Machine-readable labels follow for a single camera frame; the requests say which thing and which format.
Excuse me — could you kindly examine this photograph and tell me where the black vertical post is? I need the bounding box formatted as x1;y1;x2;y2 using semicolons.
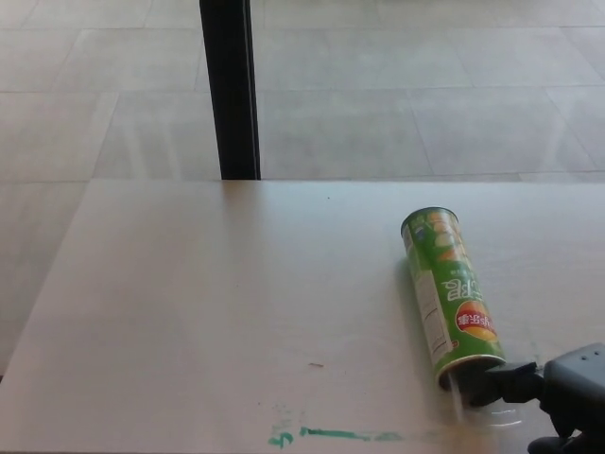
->
199;0;262;182

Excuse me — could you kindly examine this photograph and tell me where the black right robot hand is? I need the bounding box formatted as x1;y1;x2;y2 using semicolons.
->
485;343;605;454

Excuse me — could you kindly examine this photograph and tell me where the green cylindrical chips can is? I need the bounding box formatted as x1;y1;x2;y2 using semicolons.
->
400;205;508;393

